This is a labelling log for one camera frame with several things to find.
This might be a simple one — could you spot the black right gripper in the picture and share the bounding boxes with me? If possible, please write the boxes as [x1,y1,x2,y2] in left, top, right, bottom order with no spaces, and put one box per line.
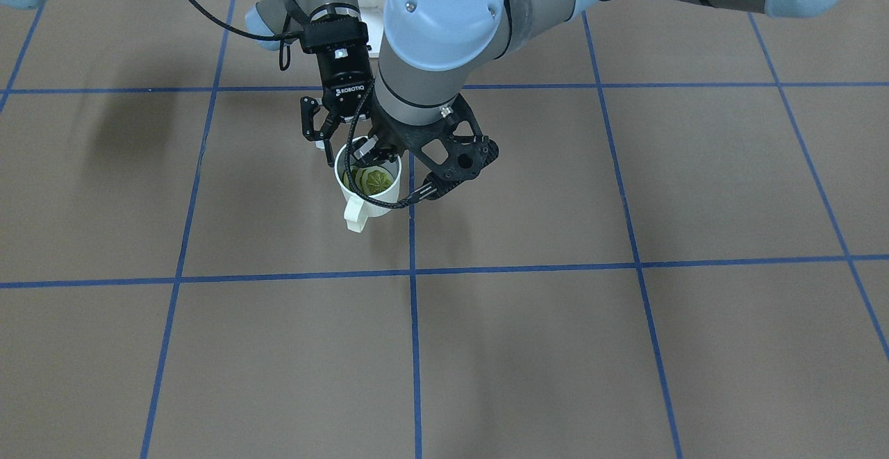
[299,20,376,168]

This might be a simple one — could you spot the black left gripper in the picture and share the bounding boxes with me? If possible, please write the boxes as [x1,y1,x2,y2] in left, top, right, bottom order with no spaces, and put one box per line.
[351,108,417,167]

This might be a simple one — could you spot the lemon slices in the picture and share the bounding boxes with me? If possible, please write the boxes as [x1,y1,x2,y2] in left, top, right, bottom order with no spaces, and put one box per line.
[340,167,394,196]

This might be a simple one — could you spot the white ribbed mug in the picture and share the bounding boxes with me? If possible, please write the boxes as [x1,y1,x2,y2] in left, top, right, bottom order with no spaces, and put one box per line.
[335,147,402,233]

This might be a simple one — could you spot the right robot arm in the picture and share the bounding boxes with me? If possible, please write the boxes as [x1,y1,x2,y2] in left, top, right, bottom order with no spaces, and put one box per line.
[186,0,374,165]

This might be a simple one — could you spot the black braided camera cable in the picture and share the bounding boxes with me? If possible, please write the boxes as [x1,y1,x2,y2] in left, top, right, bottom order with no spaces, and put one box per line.
[344,79,440,209]

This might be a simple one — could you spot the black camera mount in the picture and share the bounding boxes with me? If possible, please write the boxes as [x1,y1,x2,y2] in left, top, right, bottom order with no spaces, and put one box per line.
[408,94,499,203]

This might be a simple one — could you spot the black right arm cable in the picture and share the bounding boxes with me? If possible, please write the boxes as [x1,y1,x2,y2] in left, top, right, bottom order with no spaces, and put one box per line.
[169,0,312,72]

